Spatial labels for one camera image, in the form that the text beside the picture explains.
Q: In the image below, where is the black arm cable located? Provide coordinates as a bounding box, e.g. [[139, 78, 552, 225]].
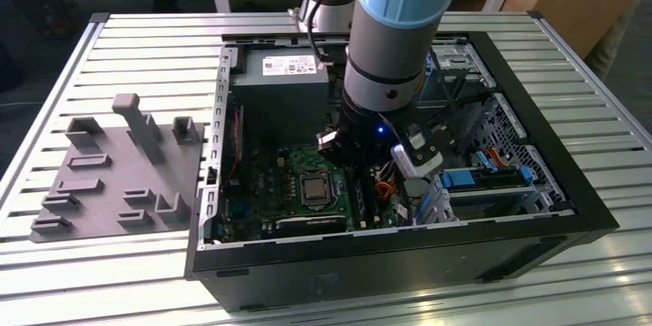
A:
[[304, 0, 335, 66]]

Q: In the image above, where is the black PC case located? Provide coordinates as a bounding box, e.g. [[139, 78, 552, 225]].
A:
[[184, 30, 620, 314]]

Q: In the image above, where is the blue disk carrier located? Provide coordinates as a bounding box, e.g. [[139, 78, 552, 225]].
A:
[[439, 167, 536, 192]]

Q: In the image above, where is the silver drive bay cage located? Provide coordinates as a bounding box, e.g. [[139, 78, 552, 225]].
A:
[[417, 42, 499, 108]]

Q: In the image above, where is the blue plastic rail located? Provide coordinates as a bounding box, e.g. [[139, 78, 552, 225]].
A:
[[415, 190, 437, 227]]

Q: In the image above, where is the grey parts rack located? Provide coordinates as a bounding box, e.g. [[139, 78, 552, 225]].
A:
[[28, 92, 208, 245]]

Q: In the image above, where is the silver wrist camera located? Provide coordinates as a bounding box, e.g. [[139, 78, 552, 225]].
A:
[[389, 121, 445, 181]]

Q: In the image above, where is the silver CPU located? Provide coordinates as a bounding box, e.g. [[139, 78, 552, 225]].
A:
[[300, 177, 332, 207]]

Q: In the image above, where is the silver disk cage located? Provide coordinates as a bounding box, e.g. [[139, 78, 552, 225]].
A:
[[432, 182, 561, 224]]

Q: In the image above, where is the orange red disk wire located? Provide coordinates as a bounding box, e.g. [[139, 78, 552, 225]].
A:
[[483, 147, 512, 169]]

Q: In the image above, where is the green motherboard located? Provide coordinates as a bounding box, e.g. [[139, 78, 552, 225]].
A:
[[223, 141, 404, 244]]

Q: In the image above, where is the round grey speaker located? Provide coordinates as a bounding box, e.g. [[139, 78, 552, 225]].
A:
[[404, 177, 435, 201]]

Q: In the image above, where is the black graphics card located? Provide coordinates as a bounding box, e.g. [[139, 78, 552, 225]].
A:
[[273, 214, 348, 236]]

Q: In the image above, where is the grey power supply unit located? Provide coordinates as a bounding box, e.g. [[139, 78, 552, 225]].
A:
[[228, 49, 343, 148]]

